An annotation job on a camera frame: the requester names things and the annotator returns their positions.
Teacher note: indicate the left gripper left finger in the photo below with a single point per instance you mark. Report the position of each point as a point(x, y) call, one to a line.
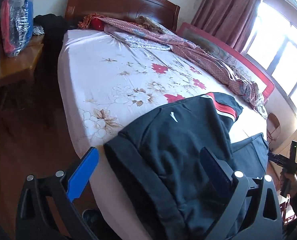
point(34, 218)

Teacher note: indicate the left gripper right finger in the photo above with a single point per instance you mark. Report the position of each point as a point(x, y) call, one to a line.
point(263, 217)

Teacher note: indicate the dark navy track pants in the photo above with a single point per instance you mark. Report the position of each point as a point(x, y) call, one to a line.
point(157, 159)

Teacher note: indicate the black clothing pile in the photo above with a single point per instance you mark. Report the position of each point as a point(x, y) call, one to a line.
point(54, 28)

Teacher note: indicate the right hand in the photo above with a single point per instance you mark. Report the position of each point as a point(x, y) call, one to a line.
point(288, 184)

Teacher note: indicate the window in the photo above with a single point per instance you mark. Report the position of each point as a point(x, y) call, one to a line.
point(272, 46)

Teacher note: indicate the wooden nightstand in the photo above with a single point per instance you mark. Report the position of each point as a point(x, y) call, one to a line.
point(21, 67)

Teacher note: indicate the white floral bed mattress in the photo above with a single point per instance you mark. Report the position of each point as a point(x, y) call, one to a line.
point(105, 85)

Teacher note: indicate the mauve curtain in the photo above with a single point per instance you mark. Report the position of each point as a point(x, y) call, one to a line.
point(231, 21)

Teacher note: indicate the red pillow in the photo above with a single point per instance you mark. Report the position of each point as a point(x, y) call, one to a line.
point(97, 24)

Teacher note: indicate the pink patterned blanket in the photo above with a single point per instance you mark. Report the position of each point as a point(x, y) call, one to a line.
point(145, 29)

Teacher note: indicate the bagged clothes bundle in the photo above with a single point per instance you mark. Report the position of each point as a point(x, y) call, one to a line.
point(16, 21)

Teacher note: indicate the dark wooden headboard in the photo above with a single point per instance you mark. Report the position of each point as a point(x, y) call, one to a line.
point(161, 11)

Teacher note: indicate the red bed guard rail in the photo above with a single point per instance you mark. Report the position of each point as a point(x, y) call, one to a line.
point(231, 57)

